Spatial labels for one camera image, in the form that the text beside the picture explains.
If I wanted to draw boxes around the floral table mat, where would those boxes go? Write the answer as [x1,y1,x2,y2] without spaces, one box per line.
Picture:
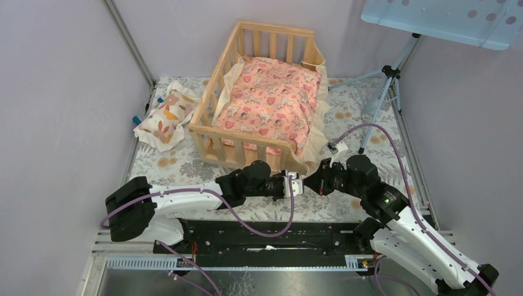
[128,78,428,222]

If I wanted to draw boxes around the black tripod stand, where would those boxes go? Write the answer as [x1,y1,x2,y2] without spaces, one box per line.
[347,33,422,155]

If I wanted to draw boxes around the blue toy item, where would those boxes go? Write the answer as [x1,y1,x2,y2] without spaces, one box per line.
[132,97,165,127]

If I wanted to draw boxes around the floral small pillow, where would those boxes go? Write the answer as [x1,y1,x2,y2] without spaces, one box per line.
[133,81,200,152]

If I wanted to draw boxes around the pink patterned bed cushion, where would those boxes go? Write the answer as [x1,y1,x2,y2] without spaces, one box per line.
[212,57,331,165]

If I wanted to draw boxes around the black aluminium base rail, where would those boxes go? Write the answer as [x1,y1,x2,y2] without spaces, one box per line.
[89,217,459,271]

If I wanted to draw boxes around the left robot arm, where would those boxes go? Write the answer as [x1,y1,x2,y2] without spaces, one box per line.
[100,160,304,253]

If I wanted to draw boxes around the grey diagonal pole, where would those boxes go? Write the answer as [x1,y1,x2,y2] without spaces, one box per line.
[102,0,155,88]

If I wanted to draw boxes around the wooden pet bed frame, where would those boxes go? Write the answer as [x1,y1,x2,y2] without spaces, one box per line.
[188,20,325,176]

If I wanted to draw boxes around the light blue perforated panel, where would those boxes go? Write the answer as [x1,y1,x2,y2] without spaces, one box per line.
[361,0,522,51]

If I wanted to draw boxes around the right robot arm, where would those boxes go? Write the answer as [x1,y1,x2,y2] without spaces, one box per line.
[304,155,500,295]

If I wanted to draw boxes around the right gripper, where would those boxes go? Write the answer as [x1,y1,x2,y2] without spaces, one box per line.
[302,158,364,199]

